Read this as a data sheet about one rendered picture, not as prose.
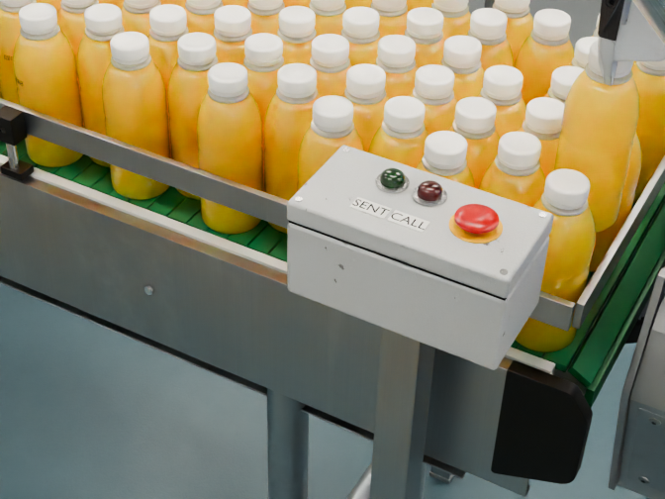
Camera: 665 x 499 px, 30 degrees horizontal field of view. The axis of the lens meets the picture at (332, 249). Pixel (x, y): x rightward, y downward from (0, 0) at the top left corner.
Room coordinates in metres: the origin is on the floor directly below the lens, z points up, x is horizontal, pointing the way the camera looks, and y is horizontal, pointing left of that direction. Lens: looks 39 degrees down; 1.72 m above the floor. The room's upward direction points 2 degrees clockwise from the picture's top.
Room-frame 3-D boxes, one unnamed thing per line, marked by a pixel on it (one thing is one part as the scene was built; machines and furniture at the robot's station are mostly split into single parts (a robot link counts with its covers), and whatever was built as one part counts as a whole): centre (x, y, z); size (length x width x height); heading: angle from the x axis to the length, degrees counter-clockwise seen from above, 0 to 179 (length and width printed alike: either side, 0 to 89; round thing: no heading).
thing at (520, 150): (0.95, -0.17, 1.07); 0.04 x 0.04 x 0.02
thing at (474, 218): (0.80, -0.12, 1.11); 0.04 x 0.04 x 0.01
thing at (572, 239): (0.89, -0.21, 0.98); 0.07 x 0.07 x 0.17
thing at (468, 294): (0.82, -0.07, 1.05); 0.20 x 0.10 x 0.10; 63
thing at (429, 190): (0.84, -0.08, 1.11); 0.02 x 0.02 x 0.01
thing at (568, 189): (0.89, -0.21, 1.07); 0.04 x 0.04 x 0.02
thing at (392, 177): (0.85, -0.05, 1.11); 0.02 x 0.02 x 0.01
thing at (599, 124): (0.95, -0.24, 1.08); 0.07 x 0.07 x 0.17
